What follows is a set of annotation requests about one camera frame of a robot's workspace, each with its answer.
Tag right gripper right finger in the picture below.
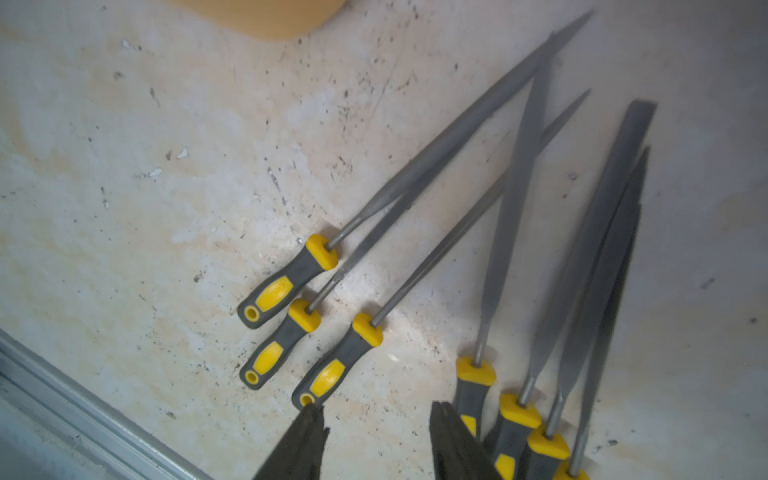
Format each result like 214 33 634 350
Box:
429 401 502 480

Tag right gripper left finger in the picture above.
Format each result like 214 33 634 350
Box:
253 404 330 480

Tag yellow storage box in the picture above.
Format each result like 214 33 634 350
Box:
171 0 346 41

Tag aluminium front rail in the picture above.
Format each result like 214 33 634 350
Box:
1 333 208 479

